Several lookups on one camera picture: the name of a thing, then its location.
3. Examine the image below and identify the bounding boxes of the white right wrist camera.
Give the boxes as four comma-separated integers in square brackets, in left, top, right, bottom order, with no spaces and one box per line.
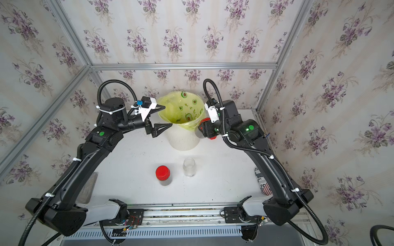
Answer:
[204,103,219,123]

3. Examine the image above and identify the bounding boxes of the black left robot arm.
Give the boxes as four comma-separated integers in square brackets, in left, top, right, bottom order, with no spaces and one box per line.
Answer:
[18,80,172,246]

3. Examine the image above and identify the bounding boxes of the green avocado print bag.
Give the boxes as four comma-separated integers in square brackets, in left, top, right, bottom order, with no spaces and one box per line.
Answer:
[157,91,206,131]

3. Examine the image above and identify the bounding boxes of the black cable loop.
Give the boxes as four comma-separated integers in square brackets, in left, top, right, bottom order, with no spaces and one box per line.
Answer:
[369,224,394,246]

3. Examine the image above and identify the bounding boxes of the glass tea jar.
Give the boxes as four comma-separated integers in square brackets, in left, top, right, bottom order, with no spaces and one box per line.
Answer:
[183,158,197,177]

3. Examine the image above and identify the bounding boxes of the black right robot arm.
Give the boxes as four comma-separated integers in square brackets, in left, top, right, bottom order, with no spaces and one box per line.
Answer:
[198,79,328,246]

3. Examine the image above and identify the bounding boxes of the red lid jar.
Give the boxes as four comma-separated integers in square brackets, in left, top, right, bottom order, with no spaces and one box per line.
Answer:
[156,166,172,186]
[195,117,210,139]

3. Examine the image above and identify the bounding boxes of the aluminium frame bars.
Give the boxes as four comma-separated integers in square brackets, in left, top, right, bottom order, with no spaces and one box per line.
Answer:
[1,1,313,178]

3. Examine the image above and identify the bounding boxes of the printed paper scrap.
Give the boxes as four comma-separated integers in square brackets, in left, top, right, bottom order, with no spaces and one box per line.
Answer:
[254,168,273,196]

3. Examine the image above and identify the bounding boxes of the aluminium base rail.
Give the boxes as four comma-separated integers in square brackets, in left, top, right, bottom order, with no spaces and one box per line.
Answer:
[46,201,321,246]

